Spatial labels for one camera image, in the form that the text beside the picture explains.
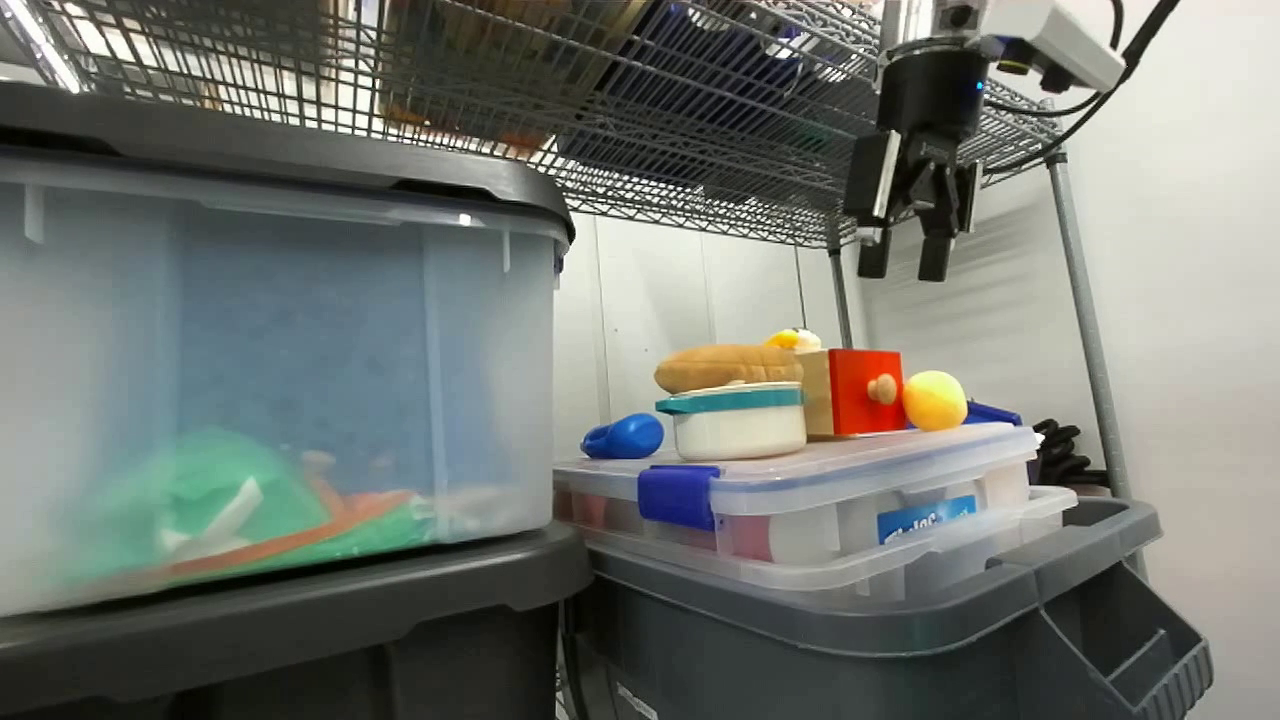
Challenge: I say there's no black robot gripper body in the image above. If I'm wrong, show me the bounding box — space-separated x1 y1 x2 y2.
843 36 989 227

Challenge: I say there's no yellow plush ball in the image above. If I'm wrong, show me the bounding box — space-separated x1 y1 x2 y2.
905 372 969 432

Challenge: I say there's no brown plush bread loaf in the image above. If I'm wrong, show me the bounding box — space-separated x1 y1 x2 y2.
654 345 801 393

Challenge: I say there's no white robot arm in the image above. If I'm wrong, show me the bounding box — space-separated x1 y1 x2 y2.
843 0 1126 281

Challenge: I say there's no white pot with teal rim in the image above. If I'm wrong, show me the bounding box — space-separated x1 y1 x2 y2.
655 380 810 461

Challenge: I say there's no blue toy object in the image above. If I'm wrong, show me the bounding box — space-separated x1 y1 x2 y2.
580 411 665 461

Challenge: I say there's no small yellow toy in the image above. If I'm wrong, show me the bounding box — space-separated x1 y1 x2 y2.
763 330 826 352

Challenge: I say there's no red wooden box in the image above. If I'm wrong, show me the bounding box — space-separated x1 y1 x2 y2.
801 348 905 441

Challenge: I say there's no clear flat container upper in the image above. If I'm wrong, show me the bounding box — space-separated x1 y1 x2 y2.
555 424 1040 538

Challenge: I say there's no clear flat container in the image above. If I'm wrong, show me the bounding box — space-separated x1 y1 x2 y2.
555 424 1040 538
591 489 1078 600

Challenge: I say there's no blue container latch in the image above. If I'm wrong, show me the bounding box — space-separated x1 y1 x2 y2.
635 463 720 531

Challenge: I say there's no clear flat container lower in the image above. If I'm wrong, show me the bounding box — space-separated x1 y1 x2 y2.
591 489 1078 600

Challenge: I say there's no grey plastic tote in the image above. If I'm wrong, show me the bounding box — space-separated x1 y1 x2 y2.
568 499 1215 720

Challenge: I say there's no grey tote under bin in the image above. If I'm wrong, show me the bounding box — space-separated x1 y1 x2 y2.
0 524 589 720

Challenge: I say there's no clear storage bin dark lid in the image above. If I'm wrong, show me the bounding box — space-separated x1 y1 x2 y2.
0 86 576 615

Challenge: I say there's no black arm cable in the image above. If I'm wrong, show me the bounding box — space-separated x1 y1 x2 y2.
975 0 1186 185

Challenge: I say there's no wire shelf rack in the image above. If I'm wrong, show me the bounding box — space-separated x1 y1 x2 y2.
0 0 1137 504

